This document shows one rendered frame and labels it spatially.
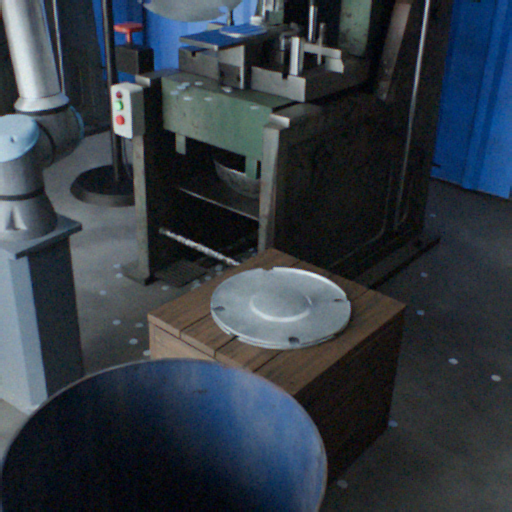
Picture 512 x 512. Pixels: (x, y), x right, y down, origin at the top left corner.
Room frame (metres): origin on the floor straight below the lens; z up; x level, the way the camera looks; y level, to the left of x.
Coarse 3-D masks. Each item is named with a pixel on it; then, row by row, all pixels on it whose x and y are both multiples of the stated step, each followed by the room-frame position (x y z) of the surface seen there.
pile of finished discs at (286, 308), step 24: (216, 288) 1.28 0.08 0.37; (240, 288) 1.29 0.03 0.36; (264, 288) 1.30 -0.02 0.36; (288, 288) 1.29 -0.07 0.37; (312, 288) 1.31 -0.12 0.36; (336, 288) 1.31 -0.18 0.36; (216, 312) 1.20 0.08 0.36; (240, 312) 1.20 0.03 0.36; (264, 312) 1.20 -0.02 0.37; (288, 312) 1.20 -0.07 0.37; (312, 312) 1.21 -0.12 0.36; (336, 312) 1.21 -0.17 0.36; (264, 336) 1.12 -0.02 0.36; (288, 336) 1.12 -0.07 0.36; (312, 336) 1.13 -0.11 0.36
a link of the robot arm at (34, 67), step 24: (0, 0) 1.49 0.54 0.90; (24, 0) 1.48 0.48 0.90; (24, 24) 1.48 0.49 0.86; (24, 48) 1.47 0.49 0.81; (48, 48) 1.50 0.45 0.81; (24, 72) 1.47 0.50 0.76; (48, 72) 1.49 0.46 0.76; (24, 96) 1.48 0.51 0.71; (48, 96) 1.48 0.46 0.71; (48, 120) 1.46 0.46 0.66; (72, 120) 1.52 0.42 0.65; (72, 144) 1.50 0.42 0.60
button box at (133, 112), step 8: (112, 88) 1.88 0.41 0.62; (120, 88) 1.86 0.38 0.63; (128, 88) 1.86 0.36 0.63; (136, 88) 1.87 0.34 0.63; (112, 96) 1.88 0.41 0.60; (128, 96) 1.84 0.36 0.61; (136, 96) 1.86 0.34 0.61; (128, 104) 1.84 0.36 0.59; (136, 104) 1.86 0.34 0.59; (120, 112) 1.87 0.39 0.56; (128, 112) 1.84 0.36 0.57; (136, 112) 1.86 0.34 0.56; (128, 120) 1.85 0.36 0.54; (136, 120) 1.85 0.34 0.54; (120, 128) 1.87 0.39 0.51; (128, 128) 1.85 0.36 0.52; (136, 128) 1.85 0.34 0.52; (128, 136) 1.85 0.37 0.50; (128, 168) 1.91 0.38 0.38
